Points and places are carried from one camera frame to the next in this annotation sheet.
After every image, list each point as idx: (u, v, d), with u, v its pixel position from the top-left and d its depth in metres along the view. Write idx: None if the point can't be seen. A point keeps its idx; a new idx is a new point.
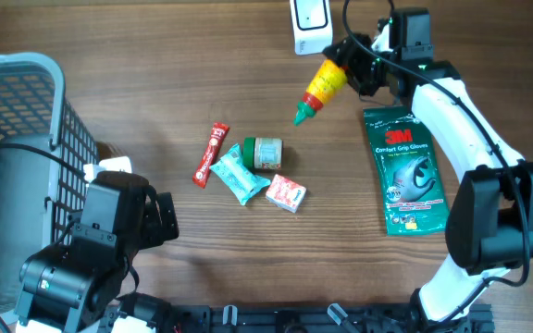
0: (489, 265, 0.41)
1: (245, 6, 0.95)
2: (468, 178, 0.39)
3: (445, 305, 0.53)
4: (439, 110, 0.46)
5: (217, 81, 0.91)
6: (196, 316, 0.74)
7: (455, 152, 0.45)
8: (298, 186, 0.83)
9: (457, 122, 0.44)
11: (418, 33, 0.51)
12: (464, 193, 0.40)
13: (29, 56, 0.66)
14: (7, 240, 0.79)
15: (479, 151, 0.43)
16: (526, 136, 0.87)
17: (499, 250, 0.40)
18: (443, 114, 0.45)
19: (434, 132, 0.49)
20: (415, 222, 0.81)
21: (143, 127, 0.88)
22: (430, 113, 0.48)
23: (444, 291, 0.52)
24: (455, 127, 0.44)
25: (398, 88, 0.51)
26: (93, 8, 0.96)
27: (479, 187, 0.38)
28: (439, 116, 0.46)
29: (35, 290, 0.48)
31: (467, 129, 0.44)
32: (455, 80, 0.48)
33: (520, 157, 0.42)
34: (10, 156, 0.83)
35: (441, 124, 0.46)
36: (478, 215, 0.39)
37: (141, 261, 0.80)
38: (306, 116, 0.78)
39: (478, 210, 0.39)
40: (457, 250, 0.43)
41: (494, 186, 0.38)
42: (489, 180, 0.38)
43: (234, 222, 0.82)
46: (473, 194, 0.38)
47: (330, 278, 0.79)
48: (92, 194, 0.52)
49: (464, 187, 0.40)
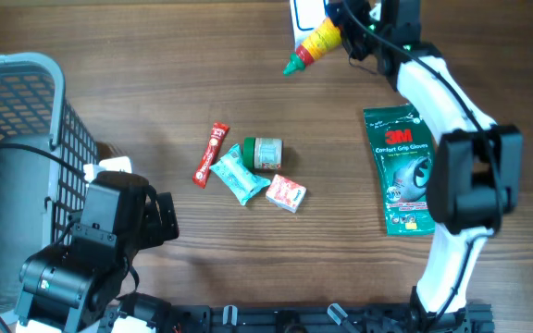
0: (465, 222, 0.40)
1: (245, 6, 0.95)
2: (443, 141, 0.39)
3: (439, 291, 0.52)
4: (419, 83, 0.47)
5: (217, 81, 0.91)
6: (196, 316, 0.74)
7: (436, 122, 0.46)
8: (298, 186, 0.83)
9: (435, 93, 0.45)
11: (410, 14, 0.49)
12: (440, 154, 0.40)
13: (30, 56, 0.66)
14: (7, 240, 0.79)
15: (454, 117, 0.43)
16: (526, 137, 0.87)
17: (474, 207, 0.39)
18: (424, 86, 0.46)
19: (417, 107, 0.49)
20: (415, 222, 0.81)
21: (143, 127, 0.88)
22: (413, 88, 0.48)
23: (437, 274, 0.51)
24: (434, 97, 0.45)
25: (385, 68, 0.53)
26: (93, 8, 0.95)
27: (453, 145, 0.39)
28: (420, 89, 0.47)
29: (35, 290, 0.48)
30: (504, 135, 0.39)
31: (445, 99, 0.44)
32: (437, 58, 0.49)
33: (492, 123, 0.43)
34: (9, 156, 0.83)
35: (423, 97, 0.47)
36: (452, 172, 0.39)
37: (141, 261, 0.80)
38: (296, 68, 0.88)
39: (452, 166, 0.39)
40: (436, 210, 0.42)
41: (467, 144, 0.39)
42: (463, 141, 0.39)
43: (234, 222, 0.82)
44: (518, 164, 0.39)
46: (447, 154, 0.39)
47: (330, 278, 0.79)
48: (92, 194, 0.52)
49: (440, 148, 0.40)
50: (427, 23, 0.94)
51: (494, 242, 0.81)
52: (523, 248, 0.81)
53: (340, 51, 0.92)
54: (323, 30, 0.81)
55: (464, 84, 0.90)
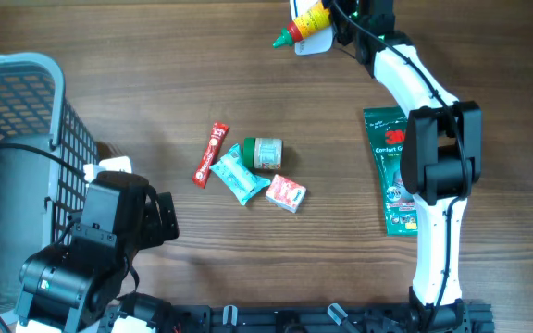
0: (437, 189, 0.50)
1: (245, 6, 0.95)
2: (412, 116, 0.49)
3: (431, 278, 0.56)
4: (393, 69, 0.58)
5: (217, 81, 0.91)
6: (196, 316, 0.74)
7: (407, 101, 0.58)
8: (298, 186, 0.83)
9: (405, 79, 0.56)
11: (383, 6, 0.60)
12: (410, 130, 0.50)
13: (29, 57, 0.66)
14: (7, 240, 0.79)
15: (422, 96, 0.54)
16: (526, 136, 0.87)
17: (440, 174, 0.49)
18: (397, 71, 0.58)
19: (391, 90, 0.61)
20: (415, 222, 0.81)
21: (143, 127, 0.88)
22: (388, 73, 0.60)
23: (427, 260, 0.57)
24: (404, 80, 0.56)
25: (362, 56, 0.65)
26: (93, 7, 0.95)
27: (419, 120, 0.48)
28: (394, 73, 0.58)
29: (35, 290, 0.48)
30: (466, 112, 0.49)
31: (414, 82, 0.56)
32: (408, 46, 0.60)
33: (454, 99, 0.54)
34: (9, 156, 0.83)
35: (396, 80, 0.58)
36: (420, 145, 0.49)
37: (141, 261, 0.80)
38: (285, 43, 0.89)
39: (422, 139, 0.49)
40: (409, 181, 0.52)
41: (432, 121, 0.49)
42: (427, 117, 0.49)
43: (234, 222, 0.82)
44: (478, 136, 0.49)
46: (415, 129, 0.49)
47: (330, 278, 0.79)
48: (92, 194, 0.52)
49: (410, 126, 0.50)
50: (427, 23, 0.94)
51: (494, 242, 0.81)
52: (523, 248, 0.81)
53: (340, 51, 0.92)
54: (315, 10, 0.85)
55: (463, 84, 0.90)
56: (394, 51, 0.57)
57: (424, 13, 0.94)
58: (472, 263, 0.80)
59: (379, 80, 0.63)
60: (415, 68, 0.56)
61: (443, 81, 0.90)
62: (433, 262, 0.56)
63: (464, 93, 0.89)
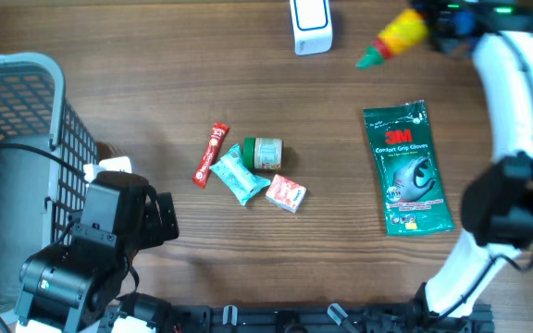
0: (497, 237, 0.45)
1: (245, 6, 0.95)
2: (503, 163, 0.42)
3: (448, 295, 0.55)
4: (505, 75, 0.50)
5: (217, 81, 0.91)
6: (196, 317, 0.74)
7: (505, 133, 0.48)
8: (298, 186, 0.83)
9: (515, 91, 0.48)
11: None
12: (495, 176, 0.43)
13: (29, 57, 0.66)
14: (8, 240, 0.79)
15: (526, 133, 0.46)
16: None
17: (514, 224, 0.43)
18: (508, 80, 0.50)
19: (495, 109, 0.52)
20: (415, 222, 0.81)
21: (143, 127, 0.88)
22: (496, 67, 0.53)
23: (451, 279, 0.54)
24: (514, 97, 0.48)
25: None
26: (93, 7, 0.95)
27: (514, 170, 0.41)
28: (504, 82, 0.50)
29: (35, 290, 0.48)
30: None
31: (526, 111, 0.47)
32: (522, 34, 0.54)
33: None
34: (9, 156, 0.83)
35: (502, 92, 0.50)
36: (502, 194, 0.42)
37: (141, 261, 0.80)
38: (371, 62, 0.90)
39: (505, 189, 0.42)
40: (469, 219, 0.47)
41: (526, 172, 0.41)
42: (523, 166, 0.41)
43: (234, 222, 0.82)
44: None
46: (504, 178, 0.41)
47: (330, 278, 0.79)
48: (92, 194, 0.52)
49: (497, 171, 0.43)
50: None
51: None
52: None
53: (340, 51, 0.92)
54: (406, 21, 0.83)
55: (464, 84, 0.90)
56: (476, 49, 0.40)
57: None
58: None
59: (486, 72, 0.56)
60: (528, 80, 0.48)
61: (444, 81, 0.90)
62: (455, 286, 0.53)
63: (464, 93, 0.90)
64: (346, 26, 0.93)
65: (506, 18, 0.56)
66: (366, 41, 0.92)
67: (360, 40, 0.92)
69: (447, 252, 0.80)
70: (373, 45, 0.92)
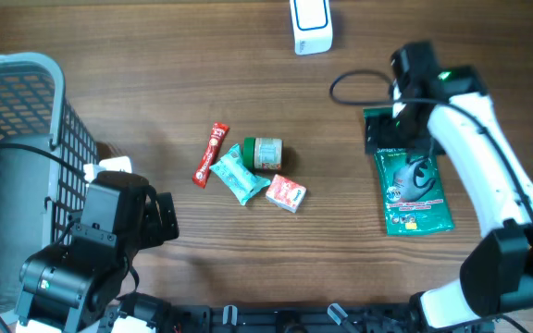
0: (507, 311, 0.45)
1: (244, 6, 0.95)
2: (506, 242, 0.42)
3: (443, 317, 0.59)
4: (464, 136, 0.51)
5: (216, 81, 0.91)
6: (196, 316, 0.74)
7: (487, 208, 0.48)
8: (298, 186, 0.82)
9: (481, 156, 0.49)
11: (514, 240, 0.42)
12: (488, 256, 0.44)
13: (29, 57, 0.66)
14: (8, 240, 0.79)
15: (506, 198, 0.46)
16: (526, 136, 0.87)
17: (519, 299, 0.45)
18: (470, 141, 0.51)
19: (478, 202, 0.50)
20: (415, 222, 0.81)
21: (143, 127, 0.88)
22: (453, 138, 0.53)
23: (447, 306, 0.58)
24: (481, 165, 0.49)
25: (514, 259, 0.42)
26: (93, 7, 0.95)
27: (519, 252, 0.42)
28: (466, 146, 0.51)
29: (35, 290, 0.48)
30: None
31: (491, 164, 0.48)
32: (480, 97, 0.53)
33: None
34: (10, 156, 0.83)
35: (466, 157, 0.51)
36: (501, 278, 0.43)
37: (141, 262, 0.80)
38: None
39: (504, 272, 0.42)
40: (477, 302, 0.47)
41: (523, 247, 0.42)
42: (516, 242, 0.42)
43: (234, 222, 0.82)
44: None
46: (499, 257, 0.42)
47: (330, 278, 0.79)
48: (92, 194, 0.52)
49: (489, 251, 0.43)
50: (428, 23, 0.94)
51: None
52: None
53: (340, 51, 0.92)
54: None
55: None
56: (468, 114, 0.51)
57: (423, 13, 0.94)
58: None
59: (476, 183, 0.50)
60: (491, 141, 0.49)
61: None
62: (452, 315, 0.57)
63: None
64: (346, 26, 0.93)
65: (451, 82, 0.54)
66: (366, 41, 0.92)
67: (360, 40, 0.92)
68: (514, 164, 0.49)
69: (447, 252, 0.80)
70: (373, 45, 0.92)
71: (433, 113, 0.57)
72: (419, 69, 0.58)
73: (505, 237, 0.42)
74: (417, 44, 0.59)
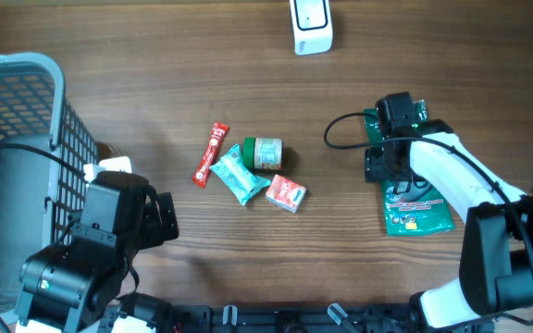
0: (508, 306, 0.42)
1: (244, 6, 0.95)
2: (482, 215, 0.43)
3: (441, 318, 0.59)
4: (434, 156, 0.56)
5: (216, 81, 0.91)
6: (196, 317, 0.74)
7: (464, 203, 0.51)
8: (298, 186, 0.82)
9: (452, 166, 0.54)
11: (495, 219, 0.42)
12: (472, 240, 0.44)
13: (29, 57, 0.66)
14: (8, 240, 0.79)
15: (479, 189, 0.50)
16: (526, 136, 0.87)
17: (516, 290, 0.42)
18: (440, 158, 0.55)
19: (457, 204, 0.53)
20: (415, 222, 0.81)
21: (143, 127, 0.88)
22: (427, 163, 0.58)
23: (445, 308, 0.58)
24: (452, 171, 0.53)
25: (494, 232, 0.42)
26: (92, 7, 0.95)
27: (498, 224, 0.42)
28: (437, 163, 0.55)
29: (35, 290, 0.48)
30: None
31: (462, 171, 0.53)
32: (450, 135, 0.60)
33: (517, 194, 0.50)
34: (9, 156, 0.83)
35: (440, 170, 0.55)
36: (489, 259, 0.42)
37: (141, 262, 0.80)
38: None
39: (489, 248, 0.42)
40: (476, 302, 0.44)
41: (500, 220, 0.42)
42: (493, 216, 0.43)
43: (234, 222, 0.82)
44: None
46: (479, 231, 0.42)
47: (330, 278, 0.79)
48: (92, 194, 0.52)
49: (472, 231, 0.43)
50: (428, 23, 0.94)
51: None
52: None
53: (340, 51, 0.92)
54: None
55: (464, 84, 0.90)
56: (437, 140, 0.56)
57: (423, 13, 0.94)
58: None
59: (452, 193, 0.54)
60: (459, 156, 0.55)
61: (443, 80, 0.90)
62: (450, 316, 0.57)
63: (464, 93, 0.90)
64: (346, 26, 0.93)
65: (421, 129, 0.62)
66: (366, 41, 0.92)
67: (360, 40, 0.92)
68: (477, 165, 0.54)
69: (447, 252, 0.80)
70: (373, 45, 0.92)
71: (410, 152, 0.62)
72: (399, 118, 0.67)
73: (481, 212, 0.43)
74: (398, 96, 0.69)
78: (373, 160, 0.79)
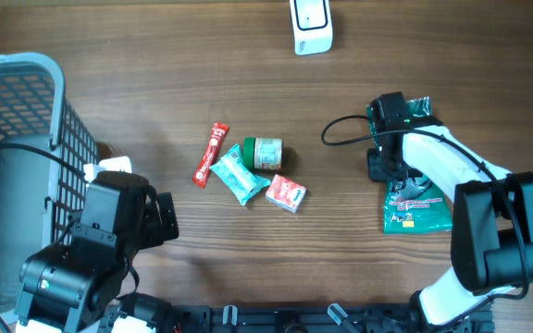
0: (498, 282, 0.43)
1: (245, 6, 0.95)
2: (468, 191, 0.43)
3: (442, 314, 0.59)
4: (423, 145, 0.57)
5: (216, 81, 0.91)
6: (196, 316, 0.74)
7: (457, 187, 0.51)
8: (298, 186, 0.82)
9: (440, 153, 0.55)
11: (480, 194, 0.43)
12: (460, 215, 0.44)
13: (29, 56, 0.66)
14: (8, 240, 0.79)
15: (466, 169, 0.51)
16: (526, 136, 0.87)
17: (505, 265, 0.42)
18: (428, 147, 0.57)
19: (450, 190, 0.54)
20: (413, 220, 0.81)
21: (143, 127, 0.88)
22: (420, 154, 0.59)
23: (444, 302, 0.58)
24: (442, 158, 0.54)
25: (480, 207, 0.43)
26: (93, 8, 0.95)
27: (484, 199, 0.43)
28: (427, 151, 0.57)
29: (35, 290, 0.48)
30: (526, 185, 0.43)
31: (451, 156, 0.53)
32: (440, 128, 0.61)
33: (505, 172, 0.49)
34: (9, 156, 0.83)
35: (430, 158, 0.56)
36: (477, 234, 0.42)
37: (141, 261, 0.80)
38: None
39: (475, 223, 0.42)
40: (466, 277, 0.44)
41: (486, 195, 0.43)
42: (480, 192, 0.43)
43: (234, 222, 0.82)
44: (531, 217, 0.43)
46: (466, 206, 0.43)
47: (330, 278, 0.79)
48: (92, 194, 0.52)
49: (459, 206, 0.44)
50: (427, 23, 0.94)
51: None
52: None
53: (340, 51, 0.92)
54: None
55: (464, 84, 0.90)
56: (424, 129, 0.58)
57: (423, 13, 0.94)
58: None
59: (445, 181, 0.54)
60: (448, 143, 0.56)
61: (443, 80, 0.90)
62: (451, 309, 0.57)
63: (464, 93, 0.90)
64: (346, 26, 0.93)
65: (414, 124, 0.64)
66: (366, 41, 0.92)
67: (360, 40, 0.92)
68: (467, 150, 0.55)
69: (447, 252, 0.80)
70: (373, 45, 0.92)
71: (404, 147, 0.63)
72: (392, 117, 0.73)
73: (468, 187, 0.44)
74: (393, 96, 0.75)
78: (371, 160, 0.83)
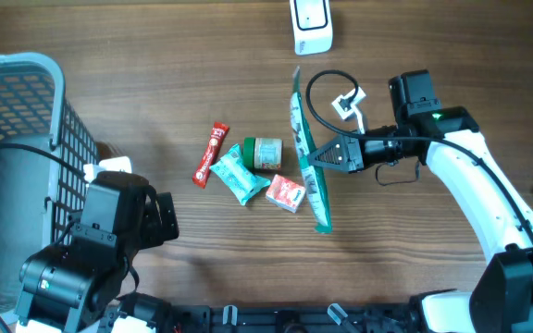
0: None
1: (244, 6, 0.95)
2: (502, 259, 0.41)
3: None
4: (459, 167, 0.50)
5: (217, 81, 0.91)
6: (196, 316, 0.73)
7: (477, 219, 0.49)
8: (298, 186, 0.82)
9: (477, 184, 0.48)
11: (521, 270, 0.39)
12: (493, 281, 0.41)
13: (30, 57, 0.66)
14: (8, 240, 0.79)
15: (507, 225, 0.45)
16: (526, 136, 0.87)
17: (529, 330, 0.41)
18: (464, 172, 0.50)
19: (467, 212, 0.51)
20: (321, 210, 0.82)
21: (143, 127, 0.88)
22: (452, 174, 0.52)
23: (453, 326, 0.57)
24: (479, 192, 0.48)
25: (520, 282, 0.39)
26: (93, 8, 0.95)
27: (522, 274, 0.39)
28: (462, 177, 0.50)
29: (35, 290, 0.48)
30: None
31: (490, 194, 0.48)
32: (464, 131, 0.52)
33: None
34: (10, 156, 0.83)
35: (464, 186, 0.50)
36: (511, 305, 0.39)
37: (141, 262, 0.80)
38: None
39: (511, 298, 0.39)
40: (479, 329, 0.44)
41: (525, 267, 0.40)
42: (519, 264, 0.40)
43: (234, 222, 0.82)
44: None
46: (503, 278, 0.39)
47: (330, 278, 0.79)
48: (92, 194, 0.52)
49: (493, 273, 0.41)
50: (427, 23, 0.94)
51: None
52: None
53: (340, 51, 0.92)
54: None
55: (464, 84, 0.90)
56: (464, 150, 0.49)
57: (423, 13, 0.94)
58: (471, 264, 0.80)
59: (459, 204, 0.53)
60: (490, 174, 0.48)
61: (443, 80, 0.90)
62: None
63: (464, 93, 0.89)
64: (346, 26, 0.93)
65: (442, 123, 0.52)
66: (366, 41, 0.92)
67: (359, 40, 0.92)
68: (512, 188, 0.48)
69: (447, 252, 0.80)
70: (373, 45, 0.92)
71: (431, 153, 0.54)
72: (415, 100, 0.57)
73: (507, 260, 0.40)
74: (416, 74, 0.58)
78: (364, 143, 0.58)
